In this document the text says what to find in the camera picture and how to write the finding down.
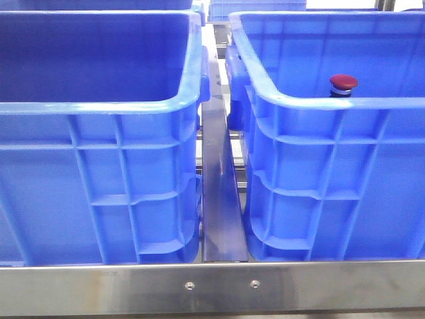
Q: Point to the red push button raised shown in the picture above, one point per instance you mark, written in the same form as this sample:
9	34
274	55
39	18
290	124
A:
342	85

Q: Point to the blue source bin with buttons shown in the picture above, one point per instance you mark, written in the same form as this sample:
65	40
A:
99	120

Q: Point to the dark metal divider bar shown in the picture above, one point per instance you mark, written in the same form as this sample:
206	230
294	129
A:
224	239

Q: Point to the blue destination bin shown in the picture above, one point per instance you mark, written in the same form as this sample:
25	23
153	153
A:
330	179

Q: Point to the blue bin back centre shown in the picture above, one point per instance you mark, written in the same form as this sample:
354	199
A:
219	10

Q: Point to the blue bin back left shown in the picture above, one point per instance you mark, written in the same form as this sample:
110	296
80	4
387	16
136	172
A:
80	5

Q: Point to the steel front rail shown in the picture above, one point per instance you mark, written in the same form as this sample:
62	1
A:
212	288

